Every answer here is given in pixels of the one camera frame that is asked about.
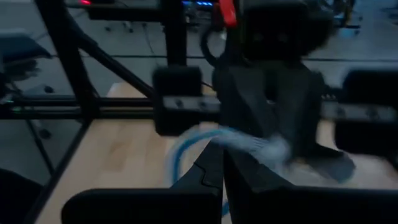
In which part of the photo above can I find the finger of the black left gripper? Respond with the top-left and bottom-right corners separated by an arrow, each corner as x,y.
214,68 -> 277,138
269,68 -> 323,156

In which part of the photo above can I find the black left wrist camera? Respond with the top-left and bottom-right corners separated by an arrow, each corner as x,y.
242,0 -> 335,63

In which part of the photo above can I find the blue rubber band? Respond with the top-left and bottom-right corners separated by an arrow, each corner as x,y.
170,128 -> 240,185

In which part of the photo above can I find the black left wrist camera cable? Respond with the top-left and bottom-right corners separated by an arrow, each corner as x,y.
200,23 -> 226,68

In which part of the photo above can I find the red strap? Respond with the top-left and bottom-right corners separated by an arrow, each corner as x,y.
218,0 -> 238,28

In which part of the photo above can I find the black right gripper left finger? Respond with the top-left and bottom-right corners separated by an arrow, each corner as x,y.
61,138 -> 225,224

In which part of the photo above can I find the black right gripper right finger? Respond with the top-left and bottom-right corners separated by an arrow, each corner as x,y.
224,146 -> 398,224

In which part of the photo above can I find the black aluminium table frame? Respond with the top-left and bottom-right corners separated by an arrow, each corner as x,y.
0,0 -> 218,224

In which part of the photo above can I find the clear plastic zip bag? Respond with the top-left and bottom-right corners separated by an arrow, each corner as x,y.
166,126 -> 296,187

